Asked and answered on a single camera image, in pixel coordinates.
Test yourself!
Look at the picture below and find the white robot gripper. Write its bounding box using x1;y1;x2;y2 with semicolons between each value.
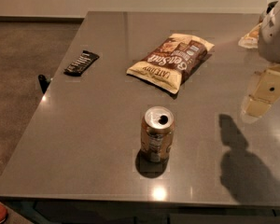
238;0;280;123

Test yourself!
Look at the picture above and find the orange soda can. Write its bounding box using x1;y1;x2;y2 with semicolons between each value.
140;106;175;163

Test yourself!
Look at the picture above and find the brown and cream chip bag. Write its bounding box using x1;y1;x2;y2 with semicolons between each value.
127;34;214;94

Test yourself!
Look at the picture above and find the black snack bar wrapper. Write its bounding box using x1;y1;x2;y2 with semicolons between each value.
63;50;100;77

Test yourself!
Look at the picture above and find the black clamp at table edge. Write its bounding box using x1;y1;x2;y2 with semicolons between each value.
38;75;51;93

